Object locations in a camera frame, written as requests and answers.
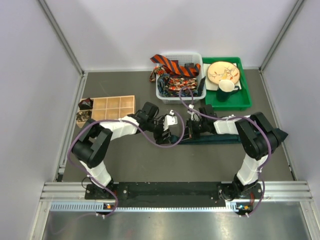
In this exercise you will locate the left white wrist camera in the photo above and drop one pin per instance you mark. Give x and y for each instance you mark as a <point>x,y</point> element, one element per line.
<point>169,120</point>

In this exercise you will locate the orange navy striped tie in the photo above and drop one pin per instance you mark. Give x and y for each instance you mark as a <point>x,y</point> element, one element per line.
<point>174,68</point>

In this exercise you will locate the slotted cable duct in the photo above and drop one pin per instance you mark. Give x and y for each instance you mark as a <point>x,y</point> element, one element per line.
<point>106,208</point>

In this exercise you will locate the floral patterned tie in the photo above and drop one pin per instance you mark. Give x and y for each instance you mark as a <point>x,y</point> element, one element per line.
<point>169,85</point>

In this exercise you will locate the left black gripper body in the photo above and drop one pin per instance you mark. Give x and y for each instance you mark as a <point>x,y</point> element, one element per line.
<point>157,128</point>

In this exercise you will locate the beige patterned plate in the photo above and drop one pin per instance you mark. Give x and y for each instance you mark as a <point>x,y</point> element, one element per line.
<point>222,70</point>

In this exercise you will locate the green white mug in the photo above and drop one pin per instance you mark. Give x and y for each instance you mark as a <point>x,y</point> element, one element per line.
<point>226,88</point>

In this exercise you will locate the green plastic tray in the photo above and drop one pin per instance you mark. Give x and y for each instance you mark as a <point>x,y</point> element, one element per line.
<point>239,101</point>

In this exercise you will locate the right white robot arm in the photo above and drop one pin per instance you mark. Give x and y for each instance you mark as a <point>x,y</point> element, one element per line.
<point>254,132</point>

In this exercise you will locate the wooden compartment box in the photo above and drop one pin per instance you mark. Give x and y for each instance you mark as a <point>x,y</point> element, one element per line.
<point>111,108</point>

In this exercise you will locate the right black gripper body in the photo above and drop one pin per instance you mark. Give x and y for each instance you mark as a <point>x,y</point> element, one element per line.
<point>195,128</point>

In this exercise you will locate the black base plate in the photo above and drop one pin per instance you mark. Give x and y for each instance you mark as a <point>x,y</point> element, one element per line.
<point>181,194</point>

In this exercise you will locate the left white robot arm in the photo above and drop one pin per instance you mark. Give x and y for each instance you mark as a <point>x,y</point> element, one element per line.
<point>91,147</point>

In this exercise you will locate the dark teal necktie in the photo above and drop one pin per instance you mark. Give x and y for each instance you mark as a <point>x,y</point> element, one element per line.
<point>219,139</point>

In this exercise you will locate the brown patterned rolled tie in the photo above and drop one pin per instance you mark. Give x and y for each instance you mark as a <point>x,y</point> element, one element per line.
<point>83,115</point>

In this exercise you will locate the dark red rolled tie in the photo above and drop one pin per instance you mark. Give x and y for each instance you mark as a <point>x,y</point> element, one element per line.
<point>86,104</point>

